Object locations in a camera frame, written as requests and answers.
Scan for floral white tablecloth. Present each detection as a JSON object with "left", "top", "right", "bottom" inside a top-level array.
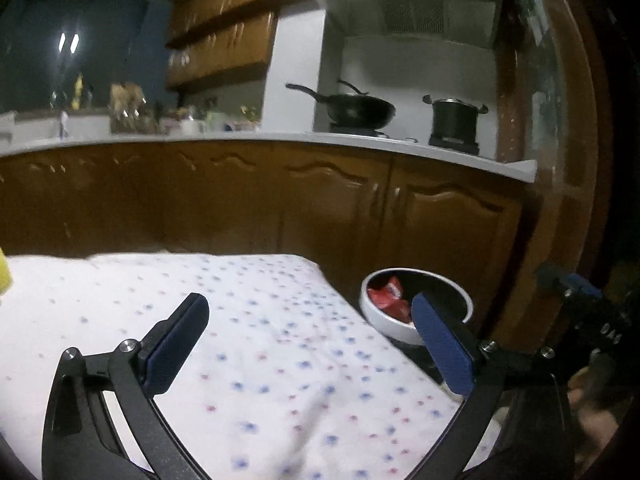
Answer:
[{"left": 0, "top": 252, "right": 501, "bottom": 480}]

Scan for person's right hand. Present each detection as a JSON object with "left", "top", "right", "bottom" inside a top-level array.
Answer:
[{"left": 567, "top": 355, "right": 626, "bottom": 468}]

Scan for gas stove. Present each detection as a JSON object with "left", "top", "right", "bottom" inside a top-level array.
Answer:
[{"left": 327, "top": 127, "right": 481, "bottom": 157}]

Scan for black cooking pot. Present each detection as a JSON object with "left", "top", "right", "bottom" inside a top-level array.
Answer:
[{"left": 422, "top": 94, "right": 489, "bottom": 143}]

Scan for black wok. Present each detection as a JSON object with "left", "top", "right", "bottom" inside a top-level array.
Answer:
[{"left": 286, "top": 79, "right": 397, "bottom": 130}]

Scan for white round trash bin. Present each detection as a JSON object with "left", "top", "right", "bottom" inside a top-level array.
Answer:
[{"left": 360, "top": 268, "right": 475, "bottom": 347}]

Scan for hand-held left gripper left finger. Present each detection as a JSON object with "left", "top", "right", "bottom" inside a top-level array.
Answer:
[{"left": 41, "top": 292, "right": 210, "bottom": 480}]

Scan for metal sink faucet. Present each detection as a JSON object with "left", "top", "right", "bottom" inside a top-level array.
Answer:
[{"left": 52, "top": 91, "right": 72, "bottom": 139}]

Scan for brown wooden base cabinets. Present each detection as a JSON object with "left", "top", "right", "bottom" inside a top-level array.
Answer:
[{"left": 0, "top": 141, "right": 531, "bottom": 346}]

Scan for wooden utensil holder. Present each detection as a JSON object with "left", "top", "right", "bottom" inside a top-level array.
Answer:
[{"left": 109, "top": 81, "right": 152, "bottom": 134}]

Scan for brown wooden door frame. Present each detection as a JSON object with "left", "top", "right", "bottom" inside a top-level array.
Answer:
[{"left": 494, "top": 0, "right": 618, "bottom": 348}]

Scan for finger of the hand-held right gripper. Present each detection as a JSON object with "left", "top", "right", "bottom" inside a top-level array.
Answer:
[{"left": 536, "top": 264, "right": 603, "bottom": 303}]

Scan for white kitchen countertop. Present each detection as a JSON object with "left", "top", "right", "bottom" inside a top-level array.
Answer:
[{"left": 0, "top": 129, "right": 539, "bottom": 184}]

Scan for red packet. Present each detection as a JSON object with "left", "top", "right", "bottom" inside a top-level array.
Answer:
[{"left": 367, "top": 275, "right": 414, "bottom": 322}]

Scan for brown wooden wall cabinets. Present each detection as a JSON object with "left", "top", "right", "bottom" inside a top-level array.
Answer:
[{"left": 165, "top": 0, "right": 501, "bottom": 94}]

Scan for dark kitchen window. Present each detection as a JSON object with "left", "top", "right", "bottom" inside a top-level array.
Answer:
[{"left": 0, "top": 0, "right": 175, "bottom": 117}]

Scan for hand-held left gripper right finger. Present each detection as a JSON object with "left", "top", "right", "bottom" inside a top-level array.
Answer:
[{"left": 410, "top": 292, "right": 576, "bottom": 480}]

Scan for steel range hood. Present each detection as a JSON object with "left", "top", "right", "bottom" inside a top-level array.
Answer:
[{"left": 305, "top": 0, "right": 504, "bottom": 52}]

